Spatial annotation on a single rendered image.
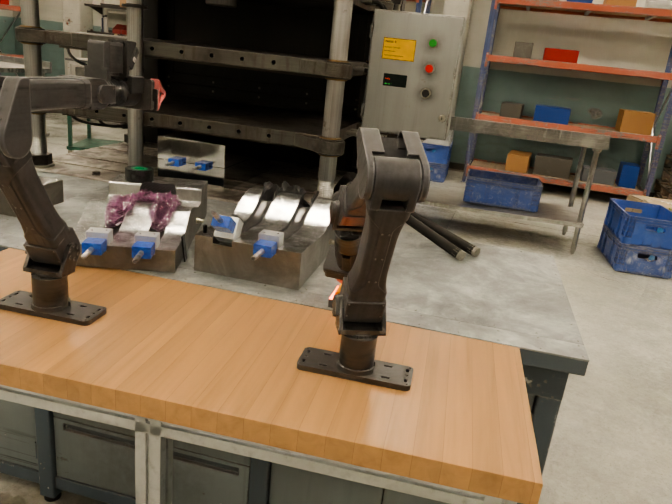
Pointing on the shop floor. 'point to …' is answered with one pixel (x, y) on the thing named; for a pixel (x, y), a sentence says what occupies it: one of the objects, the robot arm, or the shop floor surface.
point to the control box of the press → (412, 73)
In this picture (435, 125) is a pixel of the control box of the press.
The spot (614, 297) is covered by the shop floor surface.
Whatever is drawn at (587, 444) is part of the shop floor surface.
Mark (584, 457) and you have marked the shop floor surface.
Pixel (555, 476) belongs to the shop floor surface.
